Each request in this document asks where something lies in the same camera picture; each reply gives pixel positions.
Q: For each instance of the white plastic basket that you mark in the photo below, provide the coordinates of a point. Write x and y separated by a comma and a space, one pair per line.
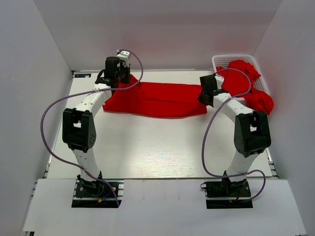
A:
250, 64

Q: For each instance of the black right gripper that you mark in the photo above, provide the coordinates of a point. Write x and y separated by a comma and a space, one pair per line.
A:
201, 99

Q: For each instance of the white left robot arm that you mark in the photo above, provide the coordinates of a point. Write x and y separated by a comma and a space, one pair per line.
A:
78, 123

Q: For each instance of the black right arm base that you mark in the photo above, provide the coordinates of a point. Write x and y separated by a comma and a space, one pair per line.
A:
226, 195

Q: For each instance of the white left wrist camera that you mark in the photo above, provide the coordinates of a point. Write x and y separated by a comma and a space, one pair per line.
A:
124, 56

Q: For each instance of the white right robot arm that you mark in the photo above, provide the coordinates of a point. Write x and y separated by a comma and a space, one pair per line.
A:
251, 131

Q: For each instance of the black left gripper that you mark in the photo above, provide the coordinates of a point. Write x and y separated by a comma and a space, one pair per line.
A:
122, 66

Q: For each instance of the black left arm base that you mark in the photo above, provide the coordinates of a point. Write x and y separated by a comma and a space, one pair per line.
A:
87, 197

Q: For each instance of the red t shirt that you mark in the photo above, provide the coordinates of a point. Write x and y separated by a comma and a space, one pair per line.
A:
157, 100

